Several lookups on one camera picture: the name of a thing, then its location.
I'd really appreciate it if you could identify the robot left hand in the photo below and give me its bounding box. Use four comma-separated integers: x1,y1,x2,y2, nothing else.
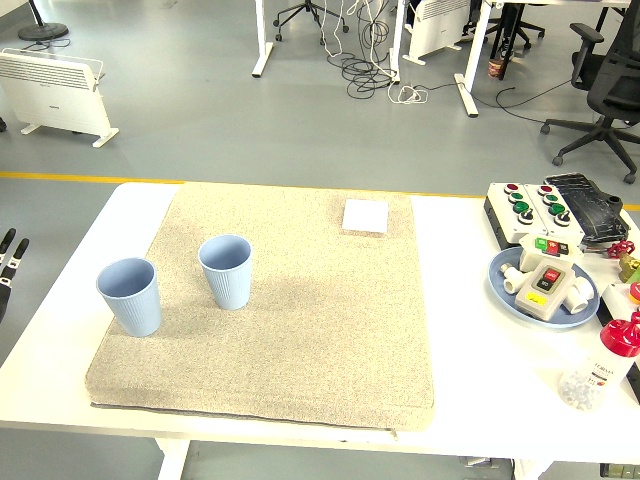
0,228,30,324

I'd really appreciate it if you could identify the blue ribbed cup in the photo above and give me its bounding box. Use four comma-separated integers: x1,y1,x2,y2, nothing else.
96,257,163,338
197,234,253,311

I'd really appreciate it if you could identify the white panel heater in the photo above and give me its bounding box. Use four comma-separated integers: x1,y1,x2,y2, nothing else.
0,47,120,149
402,0,484,66

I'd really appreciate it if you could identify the black fan stand base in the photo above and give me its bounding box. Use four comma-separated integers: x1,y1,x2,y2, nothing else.
18,0,70,42

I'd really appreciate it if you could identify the white table leg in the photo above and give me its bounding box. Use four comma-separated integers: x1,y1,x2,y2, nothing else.
154,438,191,480
513,458,554,480

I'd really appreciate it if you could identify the grey-brown mat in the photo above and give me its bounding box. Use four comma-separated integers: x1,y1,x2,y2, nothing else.
85,181,436,432

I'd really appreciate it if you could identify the white desk leg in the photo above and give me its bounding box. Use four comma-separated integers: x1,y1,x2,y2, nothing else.
387,0,406,84
453,0,494,118
251,0,275,78

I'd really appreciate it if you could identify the black chair wheel base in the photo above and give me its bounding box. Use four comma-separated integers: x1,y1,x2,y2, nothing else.
272,0,350,42
462,4,546,51

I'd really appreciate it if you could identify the blue plate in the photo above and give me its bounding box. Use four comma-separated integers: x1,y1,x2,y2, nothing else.
487,246,601,330

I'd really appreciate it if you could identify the white four-button control box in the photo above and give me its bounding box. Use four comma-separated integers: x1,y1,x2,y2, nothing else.
520,183,586,246
482,181,551,250

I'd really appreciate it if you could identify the white pipe fitting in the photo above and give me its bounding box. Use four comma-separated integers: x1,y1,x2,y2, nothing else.
500,263,526,296
563,276,597,315

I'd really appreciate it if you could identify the person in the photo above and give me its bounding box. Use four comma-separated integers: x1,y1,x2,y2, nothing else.
498,4,516,59

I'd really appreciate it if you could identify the black foot pedal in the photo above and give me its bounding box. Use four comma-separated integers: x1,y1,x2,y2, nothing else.
543,172,631,246

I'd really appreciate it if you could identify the clear bottle red cap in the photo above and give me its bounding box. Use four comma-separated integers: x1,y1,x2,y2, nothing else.
558,310,640,414

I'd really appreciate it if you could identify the emergency stop button box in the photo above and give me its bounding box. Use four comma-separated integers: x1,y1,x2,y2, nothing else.
597,281,640,351

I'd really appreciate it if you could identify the black office chair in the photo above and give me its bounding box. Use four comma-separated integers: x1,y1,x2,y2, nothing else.
539,0,640,185

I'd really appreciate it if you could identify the green box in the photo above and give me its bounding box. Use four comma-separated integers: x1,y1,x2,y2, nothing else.
599,463,640,480

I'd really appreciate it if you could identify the white wall switch plate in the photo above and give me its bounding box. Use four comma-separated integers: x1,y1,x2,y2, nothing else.
341,198,390,234

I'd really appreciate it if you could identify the black cable bundle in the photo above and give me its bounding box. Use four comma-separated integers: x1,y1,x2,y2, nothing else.
327,0,401,99

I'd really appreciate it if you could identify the white cable pile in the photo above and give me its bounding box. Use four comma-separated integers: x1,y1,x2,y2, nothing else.
387,84,430,106

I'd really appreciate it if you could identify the cream three-button switch box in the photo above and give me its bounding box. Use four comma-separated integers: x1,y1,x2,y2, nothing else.
517,232,585,274

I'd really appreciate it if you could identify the grey two-button switch box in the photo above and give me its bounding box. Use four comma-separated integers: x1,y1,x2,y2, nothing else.
514,260,576,321

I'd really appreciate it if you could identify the brass valve red handle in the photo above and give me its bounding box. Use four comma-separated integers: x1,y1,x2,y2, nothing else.
607,240,640,284

